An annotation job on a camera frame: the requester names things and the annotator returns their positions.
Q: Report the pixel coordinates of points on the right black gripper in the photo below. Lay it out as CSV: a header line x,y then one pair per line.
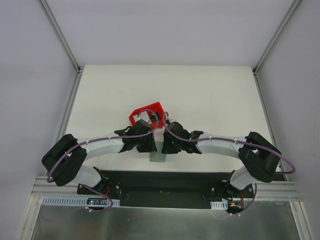
x,y
169,146

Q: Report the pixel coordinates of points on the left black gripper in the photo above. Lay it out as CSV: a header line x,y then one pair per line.
x,y
148,145

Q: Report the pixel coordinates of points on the green leather card holder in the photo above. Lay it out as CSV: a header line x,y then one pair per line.
x,y
157,156

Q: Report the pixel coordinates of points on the red plastic card bin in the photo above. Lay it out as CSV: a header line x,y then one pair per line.
x,y
151,108

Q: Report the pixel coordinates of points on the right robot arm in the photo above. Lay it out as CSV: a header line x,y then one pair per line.
x,y
259,157

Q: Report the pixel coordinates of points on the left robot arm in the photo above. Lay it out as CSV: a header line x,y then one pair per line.
x,y
64,162

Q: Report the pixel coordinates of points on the dark cards in bin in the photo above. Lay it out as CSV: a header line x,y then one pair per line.
x,y
153,117

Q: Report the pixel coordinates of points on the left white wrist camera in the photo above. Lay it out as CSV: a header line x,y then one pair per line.
x,y
145,116

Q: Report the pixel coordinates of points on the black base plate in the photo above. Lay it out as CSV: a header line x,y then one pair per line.
x,y
179,190

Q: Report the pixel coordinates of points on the right white cable duct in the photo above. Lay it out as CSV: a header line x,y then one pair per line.
x,y
219,205

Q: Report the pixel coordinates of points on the white cable duct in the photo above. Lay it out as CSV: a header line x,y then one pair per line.
x,y
69,201
219,205

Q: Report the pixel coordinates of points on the left white cable duct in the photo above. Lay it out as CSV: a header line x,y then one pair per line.
x,y
69,201

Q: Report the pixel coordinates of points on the right aluminium frame rail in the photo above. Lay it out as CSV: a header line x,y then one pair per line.
x,y
288,80

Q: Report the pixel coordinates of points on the aluminium frame rail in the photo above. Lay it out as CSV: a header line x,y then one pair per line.
x,y
288,80
28,224

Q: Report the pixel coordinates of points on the left aluminium frame rail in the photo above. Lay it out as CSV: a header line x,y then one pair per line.
x,y
28,224

